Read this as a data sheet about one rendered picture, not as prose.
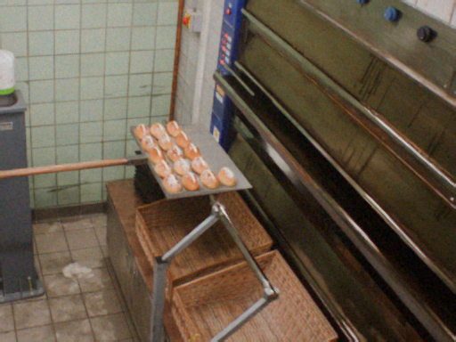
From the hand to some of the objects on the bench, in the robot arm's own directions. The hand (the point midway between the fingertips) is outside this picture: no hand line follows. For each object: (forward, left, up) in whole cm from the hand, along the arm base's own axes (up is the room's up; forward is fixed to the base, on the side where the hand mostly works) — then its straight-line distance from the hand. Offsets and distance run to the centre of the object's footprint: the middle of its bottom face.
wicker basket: (+66, +124, -61) cm, 153 cm away
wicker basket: (+6, +129, -61) cm, 143 cm away
